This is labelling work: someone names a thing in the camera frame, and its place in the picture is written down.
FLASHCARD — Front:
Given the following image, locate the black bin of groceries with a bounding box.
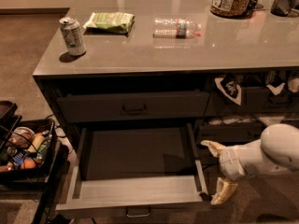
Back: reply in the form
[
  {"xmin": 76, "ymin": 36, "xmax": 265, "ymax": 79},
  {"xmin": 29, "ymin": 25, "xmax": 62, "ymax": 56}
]
[{"xmin": 0, "ymin": 119, "xmax": 56, "ymax": 182}]

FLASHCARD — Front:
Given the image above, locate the dark glass container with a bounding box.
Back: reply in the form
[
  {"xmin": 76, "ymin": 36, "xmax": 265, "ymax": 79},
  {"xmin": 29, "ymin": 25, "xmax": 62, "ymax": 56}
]
[{"xmin": 271, "ymin": 0, "xmax": 295, "ymax": 17}]

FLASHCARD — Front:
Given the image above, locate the grey counter cabinet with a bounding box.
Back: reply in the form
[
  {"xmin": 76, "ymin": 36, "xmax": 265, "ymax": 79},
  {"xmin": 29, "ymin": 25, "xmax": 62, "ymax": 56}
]
[{"xmin": 34, "ymin": 0, "xmax": 299, "ymax": 153}]

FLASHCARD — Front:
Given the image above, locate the clear plastic water bottle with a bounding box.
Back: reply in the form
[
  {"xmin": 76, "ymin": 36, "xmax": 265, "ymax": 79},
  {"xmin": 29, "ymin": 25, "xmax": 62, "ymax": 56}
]
[{"xmin": 153, "ymin": 18, "xmax": 201, "ymax": 39}]

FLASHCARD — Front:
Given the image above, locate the white cloth in drawer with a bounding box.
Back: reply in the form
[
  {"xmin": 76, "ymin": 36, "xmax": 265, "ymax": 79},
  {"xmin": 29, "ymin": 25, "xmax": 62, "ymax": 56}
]
[{"xmin": 207, "ymin": 114, "xmax": 284, "ymax": 126}]

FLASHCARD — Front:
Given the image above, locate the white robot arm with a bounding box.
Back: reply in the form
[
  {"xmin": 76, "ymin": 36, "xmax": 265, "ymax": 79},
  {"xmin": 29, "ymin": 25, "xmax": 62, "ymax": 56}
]
[{"xmin": 201, "ymin": 123, "xmax": 299, "ymax": 205}]

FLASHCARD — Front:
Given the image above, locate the silver green soda can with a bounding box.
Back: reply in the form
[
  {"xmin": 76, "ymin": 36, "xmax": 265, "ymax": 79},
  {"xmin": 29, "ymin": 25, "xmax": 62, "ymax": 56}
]
[{"xmin": 59, "ymin": 17, "xmax": 86, "ymax": 56}]

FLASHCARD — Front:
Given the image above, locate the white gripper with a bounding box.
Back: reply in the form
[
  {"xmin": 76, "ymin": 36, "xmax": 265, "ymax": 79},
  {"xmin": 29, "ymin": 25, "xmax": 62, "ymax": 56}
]
[{"xmin": 201, "ymin": 140, "xmax": 246, "ymax": 205}]

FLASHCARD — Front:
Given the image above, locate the grey drawer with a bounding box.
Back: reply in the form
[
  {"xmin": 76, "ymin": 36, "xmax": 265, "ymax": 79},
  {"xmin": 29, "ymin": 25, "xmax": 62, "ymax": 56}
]
[
  {"xmin": 56, "ymin": 123, "xmax": 210, "ymax": 218},
  {"xmin": 57, "ymin": 91, "xmax": 209, "ymax": 123},
  {"xmin": 205, "ymin": 87, "xmax": 299, "ymax": 117},
  {"xmin": 198, "ymin": 146, "xmax": 221, "ymax": 165},
  {"xmin": 193, "ymin": 121, "xmax": 266, "ymax": 144}
]

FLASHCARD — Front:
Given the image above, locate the green snack bag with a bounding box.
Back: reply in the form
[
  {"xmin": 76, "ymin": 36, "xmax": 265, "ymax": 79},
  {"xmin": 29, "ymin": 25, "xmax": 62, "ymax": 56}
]
[{"xmin": 83, "ymin": 12, "xmax": 135, "ymax": 35}]

